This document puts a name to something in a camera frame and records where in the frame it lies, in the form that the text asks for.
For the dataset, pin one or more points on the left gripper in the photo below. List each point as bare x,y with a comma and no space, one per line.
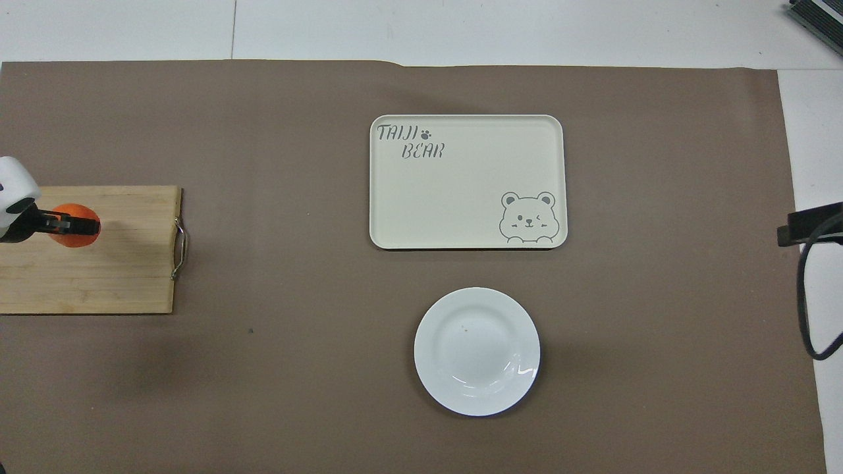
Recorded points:
26,227

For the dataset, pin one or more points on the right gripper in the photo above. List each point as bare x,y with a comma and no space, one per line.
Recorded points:
816,224

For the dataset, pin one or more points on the orange fruit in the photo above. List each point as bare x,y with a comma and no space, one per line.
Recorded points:
74,241

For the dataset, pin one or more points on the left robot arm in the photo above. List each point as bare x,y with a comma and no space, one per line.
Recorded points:
13,181

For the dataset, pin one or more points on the white round plate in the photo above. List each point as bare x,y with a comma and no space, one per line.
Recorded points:
477,351

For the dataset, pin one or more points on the wooden cutting board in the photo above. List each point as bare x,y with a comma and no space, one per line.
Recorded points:
118,263

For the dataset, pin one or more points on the cream tray with bear print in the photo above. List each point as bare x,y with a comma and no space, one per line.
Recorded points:
461,191

